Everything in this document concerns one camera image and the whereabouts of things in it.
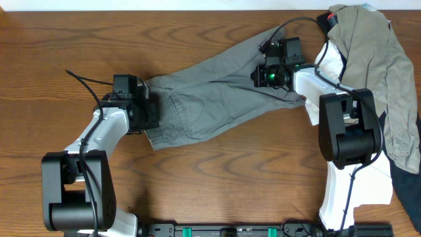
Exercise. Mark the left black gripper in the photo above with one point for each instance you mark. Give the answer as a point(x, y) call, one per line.
point(154, 117)

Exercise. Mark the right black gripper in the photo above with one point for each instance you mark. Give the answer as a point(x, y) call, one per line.
point(260, 81)

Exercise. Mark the grey shorts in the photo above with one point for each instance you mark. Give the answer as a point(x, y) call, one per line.
point(200, 102)

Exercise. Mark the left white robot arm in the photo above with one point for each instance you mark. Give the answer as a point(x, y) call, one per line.
point(78, 194)

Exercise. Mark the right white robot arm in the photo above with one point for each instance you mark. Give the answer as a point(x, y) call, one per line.
point(349, 132)

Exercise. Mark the olive khaki garment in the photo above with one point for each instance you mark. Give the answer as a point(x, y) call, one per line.
point(377, 61)

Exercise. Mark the white garment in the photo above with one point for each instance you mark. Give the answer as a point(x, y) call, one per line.
point(372, 185)

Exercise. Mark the dark navy garment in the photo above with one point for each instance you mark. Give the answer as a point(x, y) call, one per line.
point(405, 184)

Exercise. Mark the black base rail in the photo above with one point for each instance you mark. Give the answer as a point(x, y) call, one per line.
point(286, 229)

